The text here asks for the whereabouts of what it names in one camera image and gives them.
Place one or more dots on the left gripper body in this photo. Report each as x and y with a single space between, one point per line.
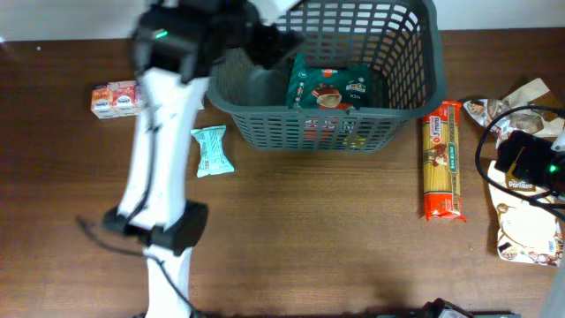
262 42

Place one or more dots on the green Nescafe coffee bag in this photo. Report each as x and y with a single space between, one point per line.
329 89

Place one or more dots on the light teal snack packet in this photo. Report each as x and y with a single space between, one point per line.
213 161

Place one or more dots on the Kleenex tissue multipack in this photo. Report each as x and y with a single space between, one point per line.
116 99

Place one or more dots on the brown white snack bag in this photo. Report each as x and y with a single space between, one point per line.
542 124

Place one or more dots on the cream Pantree pouch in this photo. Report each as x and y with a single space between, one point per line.
526 234

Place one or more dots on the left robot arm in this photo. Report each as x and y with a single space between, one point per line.
175 46

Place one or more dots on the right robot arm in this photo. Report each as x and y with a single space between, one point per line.
536 161

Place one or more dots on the dark grey plastic basket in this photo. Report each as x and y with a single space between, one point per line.
397 39

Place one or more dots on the yellow red spaghetti packet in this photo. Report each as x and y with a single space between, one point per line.
441 171

